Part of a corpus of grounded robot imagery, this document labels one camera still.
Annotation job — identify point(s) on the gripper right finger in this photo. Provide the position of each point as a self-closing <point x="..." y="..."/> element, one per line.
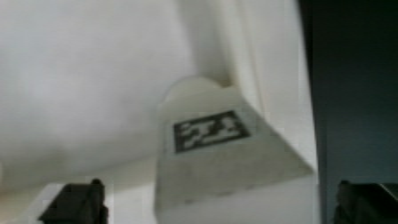
<point x="366" y="203"/>

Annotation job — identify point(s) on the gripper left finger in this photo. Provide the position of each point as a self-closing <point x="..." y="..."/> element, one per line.
<point x="77" y="207"/>

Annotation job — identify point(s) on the white square tabletop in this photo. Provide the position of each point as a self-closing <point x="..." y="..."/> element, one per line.
<point x="95" y="55"/>

